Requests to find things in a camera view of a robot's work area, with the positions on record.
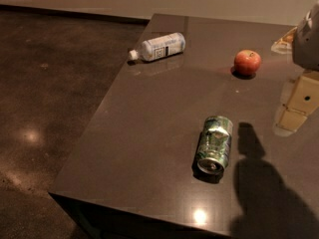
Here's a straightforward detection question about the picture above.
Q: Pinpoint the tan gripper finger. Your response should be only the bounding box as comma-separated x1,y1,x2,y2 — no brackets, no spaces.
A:
276,71,319,132
271,27,297,55

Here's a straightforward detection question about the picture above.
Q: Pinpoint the green soda can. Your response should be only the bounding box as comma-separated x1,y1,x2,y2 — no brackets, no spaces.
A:
195,116,233,174

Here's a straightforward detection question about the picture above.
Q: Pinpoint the red apple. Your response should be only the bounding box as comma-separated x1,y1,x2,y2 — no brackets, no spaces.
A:
234,50,261,77

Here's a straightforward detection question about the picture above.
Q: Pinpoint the white plastic bottle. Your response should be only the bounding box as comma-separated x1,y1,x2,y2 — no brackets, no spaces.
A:
129,33,185,62

